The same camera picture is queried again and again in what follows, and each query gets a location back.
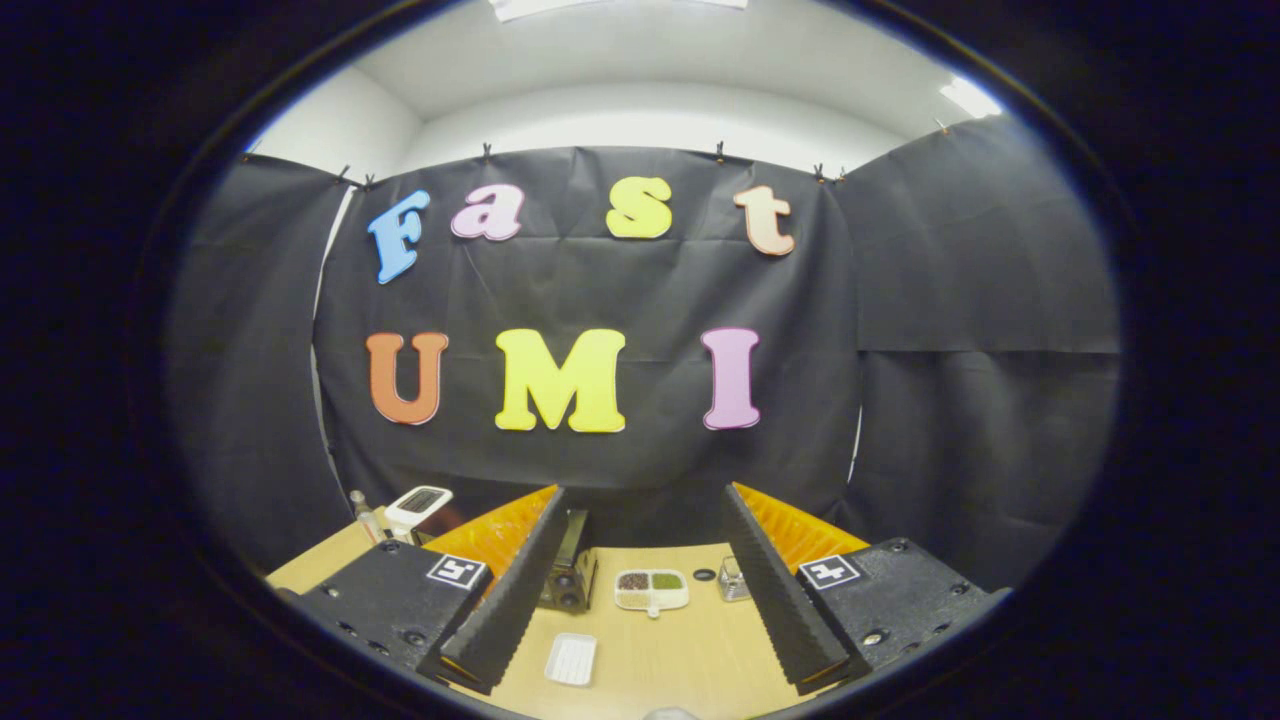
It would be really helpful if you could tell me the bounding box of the small clear glass bottle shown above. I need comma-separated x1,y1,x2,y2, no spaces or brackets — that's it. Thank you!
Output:
349,490,386,546

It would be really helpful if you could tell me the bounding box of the long ceiling light panel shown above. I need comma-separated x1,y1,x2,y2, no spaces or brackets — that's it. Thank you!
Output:
490,0,749,21

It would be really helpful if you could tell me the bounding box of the white foam tray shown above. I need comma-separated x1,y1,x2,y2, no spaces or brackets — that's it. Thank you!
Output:
544,632,598,688

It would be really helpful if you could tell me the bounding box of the white kitchen scale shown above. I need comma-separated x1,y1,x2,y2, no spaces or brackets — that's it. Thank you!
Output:
384,485,454,533

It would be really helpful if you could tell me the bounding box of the small ceiling light panel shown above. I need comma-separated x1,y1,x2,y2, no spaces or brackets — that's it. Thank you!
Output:
938,77,1004,121

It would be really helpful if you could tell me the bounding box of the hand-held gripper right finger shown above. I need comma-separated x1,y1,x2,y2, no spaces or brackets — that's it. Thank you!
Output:
722,482,1006,696

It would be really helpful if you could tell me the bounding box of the white divided dish with beans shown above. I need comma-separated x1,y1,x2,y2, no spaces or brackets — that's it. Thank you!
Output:
613,568,691,618

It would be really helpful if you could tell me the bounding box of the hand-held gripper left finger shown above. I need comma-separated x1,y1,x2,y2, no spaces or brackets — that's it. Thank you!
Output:
288,485,571,696

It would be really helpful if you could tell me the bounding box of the black toaster oven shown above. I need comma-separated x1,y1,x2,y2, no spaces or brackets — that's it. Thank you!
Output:
538,508,599,613

